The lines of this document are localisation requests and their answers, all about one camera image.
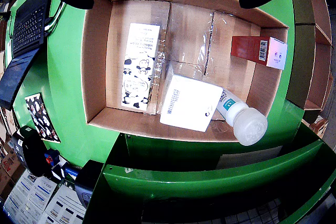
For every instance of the shallow cardboard tray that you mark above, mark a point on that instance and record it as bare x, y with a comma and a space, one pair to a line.
189, 24

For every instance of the white printed info board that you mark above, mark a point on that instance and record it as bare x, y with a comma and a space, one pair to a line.
39, 197

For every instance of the black laptop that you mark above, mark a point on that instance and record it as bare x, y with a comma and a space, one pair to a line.
26, 24

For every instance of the flattened patterned carton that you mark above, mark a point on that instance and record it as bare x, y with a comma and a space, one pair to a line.
42, 119

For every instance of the black device with logo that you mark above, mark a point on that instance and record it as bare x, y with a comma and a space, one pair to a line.
88, 182

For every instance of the silver metal tube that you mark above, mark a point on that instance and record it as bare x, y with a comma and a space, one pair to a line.
56, 16

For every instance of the blue white small packages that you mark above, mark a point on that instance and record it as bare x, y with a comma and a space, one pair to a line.
56, 161

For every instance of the black round device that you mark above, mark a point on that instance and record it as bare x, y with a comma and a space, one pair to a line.
34, 153

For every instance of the red printed cardboard boxes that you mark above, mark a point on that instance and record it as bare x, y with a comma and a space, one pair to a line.
9, 163

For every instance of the white carton box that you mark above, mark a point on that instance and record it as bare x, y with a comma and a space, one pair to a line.
189, 103

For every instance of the cow print hand cream box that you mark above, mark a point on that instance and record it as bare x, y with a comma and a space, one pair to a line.
139, 51

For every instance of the white bottle frosted cap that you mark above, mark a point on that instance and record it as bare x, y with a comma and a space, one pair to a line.
249, 127

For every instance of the red carton box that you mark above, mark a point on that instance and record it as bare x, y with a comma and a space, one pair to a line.
246, 48

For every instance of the grey paper sheet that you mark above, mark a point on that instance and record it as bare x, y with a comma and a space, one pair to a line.
249, 157

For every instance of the open cardboard box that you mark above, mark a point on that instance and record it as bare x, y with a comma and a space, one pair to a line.
319, 6
320, 77

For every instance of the green metal shelf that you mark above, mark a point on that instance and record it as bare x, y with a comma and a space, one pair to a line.
183, 182

